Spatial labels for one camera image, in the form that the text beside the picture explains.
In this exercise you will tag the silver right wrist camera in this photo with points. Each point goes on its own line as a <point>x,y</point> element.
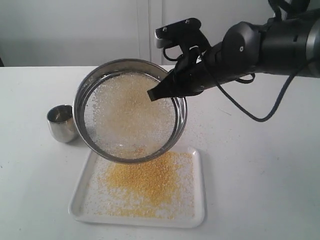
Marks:
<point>185,32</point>

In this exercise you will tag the white plastic tray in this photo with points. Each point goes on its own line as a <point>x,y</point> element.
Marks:
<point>80,193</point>

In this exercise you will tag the stainless steel cup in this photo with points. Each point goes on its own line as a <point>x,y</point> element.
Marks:
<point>61,123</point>

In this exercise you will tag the white cabinet doors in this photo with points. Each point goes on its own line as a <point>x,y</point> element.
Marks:
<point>93,32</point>

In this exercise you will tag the yellow millet grains on tray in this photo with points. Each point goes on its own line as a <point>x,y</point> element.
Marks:
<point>158,189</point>

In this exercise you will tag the round steel mesh sieve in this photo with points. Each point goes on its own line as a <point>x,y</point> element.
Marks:
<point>105,72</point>

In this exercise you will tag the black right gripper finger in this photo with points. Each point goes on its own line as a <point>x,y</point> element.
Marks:
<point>167,88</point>

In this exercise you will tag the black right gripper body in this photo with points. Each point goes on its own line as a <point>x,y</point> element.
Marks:
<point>235,56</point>

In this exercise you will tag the rice and millet grains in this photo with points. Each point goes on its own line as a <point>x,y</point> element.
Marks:
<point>123,122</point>

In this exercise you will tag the dark grey post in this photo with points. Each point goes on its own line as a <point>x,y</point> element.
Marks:
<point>293,7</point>

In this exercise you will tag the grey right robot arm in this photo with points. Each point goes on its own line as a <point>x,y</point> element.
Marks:
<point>277,47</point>

